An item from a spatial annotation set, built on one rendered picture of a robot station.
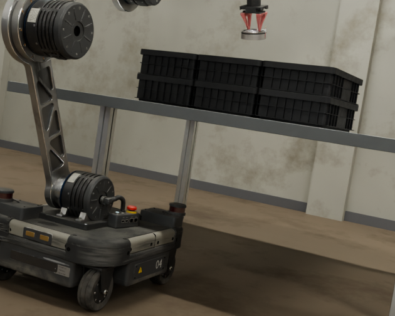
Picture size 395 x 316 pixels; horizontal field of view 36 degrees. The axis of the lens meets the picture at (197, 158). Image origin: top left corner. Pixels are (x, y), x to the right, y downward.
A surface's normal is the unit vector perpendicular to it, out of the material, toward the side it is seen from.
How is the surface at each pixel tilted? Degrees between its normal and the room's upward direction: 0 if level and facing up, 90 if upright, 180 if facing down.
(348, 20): 90
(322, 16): 90
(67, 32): 90
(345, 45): 90
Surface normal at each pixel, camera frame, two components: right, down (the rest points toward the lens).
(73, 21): 0.89, 0.17
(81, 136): -0.43, 0.00
